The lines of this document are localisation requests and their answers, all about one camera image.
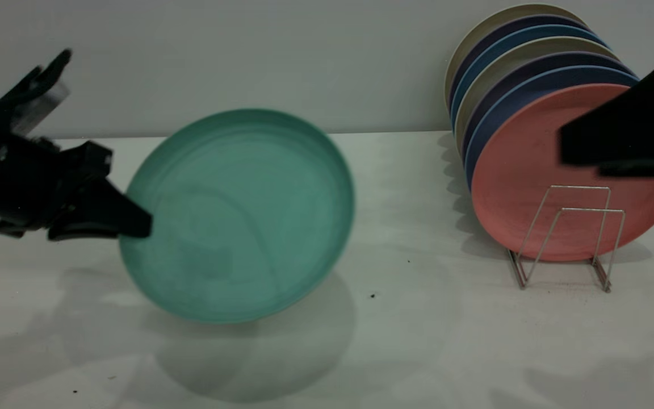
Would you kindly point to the teal blue round plate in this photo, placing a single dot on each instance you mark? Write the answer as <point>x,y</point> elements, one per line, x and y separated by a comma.
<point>508,41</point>

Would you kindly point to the beige round plate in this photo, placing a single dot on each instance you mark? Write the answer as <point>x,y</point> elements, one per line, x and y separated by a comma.
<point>508,15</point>
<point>508,55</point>

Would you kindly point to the pink round plate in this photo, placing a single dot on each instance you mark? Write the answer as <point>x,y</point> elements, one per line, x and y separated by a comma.
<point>520,170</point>

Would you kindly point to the green round plate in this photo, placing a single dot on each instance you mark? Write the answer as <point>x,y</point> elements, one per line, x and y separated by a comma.
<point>247,216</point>

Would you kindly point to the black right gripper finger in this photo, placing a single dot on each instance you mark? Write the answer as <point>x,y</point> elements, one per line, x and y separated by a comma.
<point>639,130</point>
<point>650,170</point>

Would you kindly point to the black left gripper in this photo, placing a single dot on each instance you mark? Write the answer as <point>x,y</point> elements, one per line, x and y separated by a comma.
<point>9,182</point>

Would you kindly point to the navy plate with blue rim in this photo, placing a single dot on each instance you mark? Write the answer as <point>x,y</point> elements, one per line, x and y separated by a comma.
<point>523,94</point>

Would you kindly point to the dark purple round plate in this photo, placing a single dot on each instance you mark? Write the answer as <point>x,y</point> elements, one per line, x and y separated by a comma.
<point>508,27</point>
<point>523,67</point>

